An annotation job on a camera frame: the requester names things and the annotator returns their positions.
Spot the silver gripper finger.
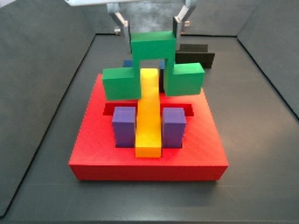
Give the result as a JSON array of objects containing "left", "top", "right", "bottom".
[{"left": 173, "top": 0, "right": 200, "bottom": 43}]

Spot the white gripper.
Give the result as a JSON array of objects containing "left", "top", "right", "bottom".
[{"left": 65, "top": 0, "right": 141, "bottom": 53}]

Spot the green bridge-shaped block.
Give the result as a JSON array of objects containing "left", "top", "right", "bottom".
[{"left": 102, "top": 31, "right": 205, "bottom": 101}]

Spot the black angle fixture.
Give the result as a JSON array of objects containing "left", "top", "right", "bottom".
[{"left": 176, "top": 44, "right": 216, "bottom": 69}]

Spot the red base board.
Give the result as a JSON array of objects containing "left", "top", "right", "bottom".
[{"left": 70, "top": 80, "right": 230, "bottom": 181}]

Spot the yellow long bar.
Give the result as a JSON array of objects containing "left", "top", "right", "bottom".
[{"left": 135, "top": 68, "right": 163, "bottom": 158}]

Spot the blue post right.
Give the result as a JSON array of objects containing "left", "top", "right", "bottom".
[{"left": 123, "top": 59, "right": 134, "bottom": 67}]

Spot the blue post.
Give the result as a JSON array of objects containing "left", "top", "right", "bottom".
[
  {"left": 123, "top": 59, "right": 134, "bottom": 67},
  {"left": 159, "top": 60, "right": 165, "bottom": 93}
]

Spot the blue post left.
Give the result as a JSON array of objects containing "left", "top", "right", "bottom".
[{"left": 159, "top": 60, "right": 165, "bottom": 93}]

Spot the purple post right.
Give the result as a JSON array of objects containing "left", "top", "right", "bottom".
[{"left": 113, "top": 107, "right": 137, "bottom": 148}]

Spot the purple post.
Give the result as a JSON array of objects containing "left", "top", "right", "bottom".
[
  {"left": 163, "top": 108, "right": 188, "bottom": 148},
  {"left": 113, "top": 107, "right": 137, "bottom": 148}
]

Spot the purple post left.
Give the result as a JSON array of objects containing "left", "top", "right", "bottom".
[{"left": 163, "top": 108, "right": 188, "bottom": 148}]

